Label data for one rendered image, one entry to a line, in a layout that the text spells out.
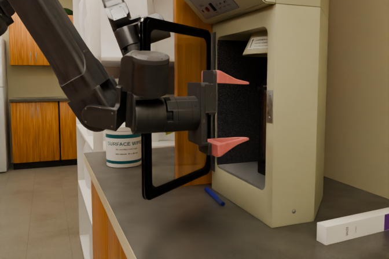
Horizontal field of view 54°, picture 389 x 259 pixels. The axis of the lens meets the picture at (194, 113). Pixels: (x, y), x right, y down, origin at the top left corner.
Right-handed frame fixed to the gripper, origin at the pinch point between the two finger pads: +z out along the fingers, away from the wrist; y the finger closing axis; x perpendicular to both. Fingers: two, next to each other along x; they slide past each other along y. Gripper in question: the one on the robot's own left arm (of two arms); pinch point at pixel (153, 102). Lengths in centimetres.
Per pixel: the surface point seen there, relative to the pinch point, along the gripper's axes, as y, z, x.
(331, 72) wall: -31, 6, -56
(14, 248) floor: 231, 23, -95
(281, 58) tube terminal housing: -32.0, 4.2, -2.9
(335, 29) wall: -38, -6, -55
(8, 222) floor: 277, 1, -125
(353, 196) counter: -26, 42, -34
